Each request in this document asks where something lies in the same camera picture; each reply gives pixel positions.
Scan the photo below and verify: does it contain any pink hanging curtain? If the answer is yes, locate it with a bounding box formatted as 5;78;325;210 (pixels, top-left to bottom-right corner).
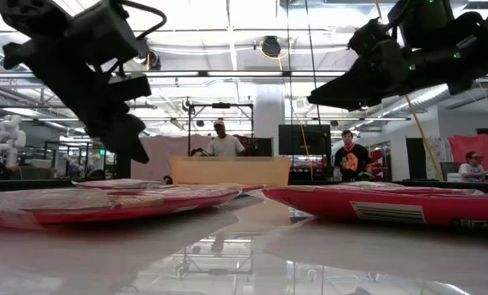
130;134;215;181

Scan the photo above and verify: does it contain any red popcorn bag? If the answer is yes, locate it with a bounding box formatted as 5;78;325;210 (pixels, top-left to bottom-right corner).
341;180;486;196
0;184;243;230
70;178;168;191
263;184;488;229

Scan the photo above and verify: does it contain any black monitor screen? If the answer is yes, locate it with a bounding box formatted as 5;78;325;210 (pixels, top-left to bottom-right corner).
278;124;332;157

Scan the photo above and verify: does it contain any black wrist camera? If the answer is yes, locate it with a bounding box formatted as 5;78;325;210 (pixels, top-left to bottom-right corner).
108;72;153;102
386;0;458;50

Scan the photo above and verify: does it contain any black upright panel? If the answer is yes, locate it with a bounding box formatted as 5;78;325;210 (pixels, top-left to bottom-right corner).
405;137;427;181

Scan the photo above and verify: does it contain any black camera stand rig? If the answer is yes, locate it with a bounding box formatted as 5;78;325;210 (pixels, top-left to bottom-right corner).
186;102;255;157

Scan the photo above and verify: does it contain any yellow cable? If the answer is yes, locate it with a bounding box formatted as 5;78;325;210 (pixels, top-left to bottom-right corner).
374;0;445;182

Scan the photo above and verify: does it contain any red hanging cloth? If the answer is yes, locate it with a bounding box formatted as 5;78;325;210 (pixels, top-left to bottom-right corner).
448;134;488;173

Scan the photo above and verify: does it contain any black ceiling cable reel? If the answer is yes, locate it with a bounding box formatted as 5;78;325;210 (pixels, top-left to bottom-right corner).
260;35;282;59

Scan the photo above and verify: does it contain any black upright speaker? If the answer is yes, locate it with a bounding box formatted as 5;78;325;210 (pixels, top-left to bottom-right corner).
115;153;133;180

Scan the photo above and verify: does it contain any person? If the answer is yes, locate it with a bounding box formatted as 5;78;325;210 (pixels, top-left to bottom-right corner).
333;129;375;183
458;151;488;184
205;119;246;157

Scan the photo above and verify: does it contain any white humanoid robot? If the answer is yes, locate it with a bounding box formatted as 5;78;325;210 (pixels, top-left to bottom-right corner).
0;114;27;169

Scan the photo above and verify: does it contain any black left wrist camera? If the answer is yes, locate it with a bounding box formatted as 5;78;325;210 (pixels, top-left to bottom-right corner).
108;72;153;102

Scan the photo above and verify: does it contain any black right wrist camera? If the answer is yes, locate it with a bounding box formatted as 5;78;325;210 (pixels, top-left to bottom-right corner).
386;0;458;50

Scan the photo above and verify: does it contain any cardboard box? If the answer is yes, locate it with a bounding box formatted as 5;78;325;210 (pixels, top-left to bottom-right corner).
169;155;292;188

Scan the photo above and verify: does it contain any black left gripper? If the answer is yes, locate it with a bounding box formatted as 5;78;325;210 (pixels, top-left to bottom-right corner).
2;39;151;165

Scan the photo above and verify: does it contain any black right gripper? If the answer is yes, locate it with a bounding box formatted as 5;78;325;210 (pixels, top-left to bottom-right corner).
307;18;454;111

